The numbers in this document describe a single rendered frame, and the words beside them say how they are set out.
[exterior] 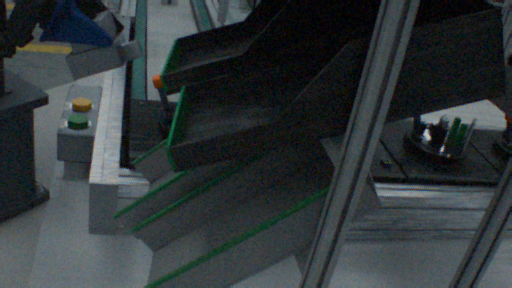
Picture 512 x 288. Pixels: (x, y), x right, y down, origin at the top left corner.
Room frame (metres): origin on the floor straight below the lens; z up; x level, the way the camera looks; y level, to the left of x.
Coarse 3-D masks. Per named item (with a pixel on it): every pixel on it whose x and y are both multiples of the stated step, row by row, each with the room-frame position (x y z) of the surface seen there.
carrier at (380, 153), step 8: (376, 152) 0.92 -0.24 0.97; (384, 152) 0.93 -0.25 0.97; (376, 160) 0.89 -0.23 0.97; (392, 160) 0.90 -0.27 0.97; (376, 168) 0.86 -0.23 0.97; (384, 168) 0.86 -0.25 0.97; (392, 168) 0.87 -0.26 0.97; (376, 176) 0.83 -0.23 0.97; (384, 176) 0.83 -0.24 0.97; (392, 176) 0.84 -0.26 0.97; (400, 176) 0.85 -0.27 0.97
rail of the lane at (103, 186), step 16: (128, 16) 1.50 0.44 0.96; (128, 32) 1.36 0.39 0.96; (112, 80) 1.03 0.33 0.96; (112, 96) 0.96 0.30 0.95; (112, 112) 0.89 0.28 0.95; (112, 128) 0.82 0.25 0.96; (96, 144) 0.76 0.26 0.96; (112, 144) 0.77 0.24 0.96; (96, 160) 0.71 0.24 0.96; (112, 160) 0.72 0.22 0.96; (96, 176) 0.67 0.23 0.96; (112, 176) 0.68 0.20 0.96; (96, 192) 0.65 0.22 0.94; (112, 192) 0.65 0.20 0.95; (96, 208) 0.65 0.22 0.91; (112, 208) 0.65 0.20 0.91; (96, 224) 0.65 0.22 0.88; (112, 224) 0.65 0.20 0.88
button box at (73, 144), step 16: (80, 96) 0.92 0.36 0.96; (96, 96) 0.94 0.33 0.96; (64, 112) 0.84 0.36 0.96; (80, 112) 0.86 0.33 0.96; (96, 112) 0.87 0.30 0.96; (64, 128) 0.79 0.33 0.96; (80, 128) 0.79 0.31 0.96; (96, 128) 0.81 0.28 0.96; (64, 144) 0.77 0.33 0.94; (80, 144) 0.78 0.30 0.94; (64, 160) 0.77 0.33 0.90; (80, 160) 0.78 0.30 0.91
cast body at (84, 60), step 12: (84, 12) 0.56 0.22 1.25; (108, 12) 0.58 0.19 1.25; (108, 24) 0.56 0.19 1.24; (120, 36) 0.57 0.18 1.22; (72, 48) 0.54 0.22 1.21; (84, 48) 0.54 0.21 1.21; (96, 48) 0.54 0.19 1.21; (108, 48) 0.54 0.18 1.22; (120, 48) 0.56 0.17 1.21; (132, 48) 0.56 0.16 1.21; (72, 60) 0.54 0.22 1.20; (84, 60) 0.54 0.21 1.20; (96, 60) 0.54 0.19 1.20; (108, 60) 0.54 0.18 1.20; (120, 60) 0.55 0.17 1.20; (72, 72) 0.54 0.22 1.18; (84, 72) 0.54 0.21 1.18; (96, 72) 0.54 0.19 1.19
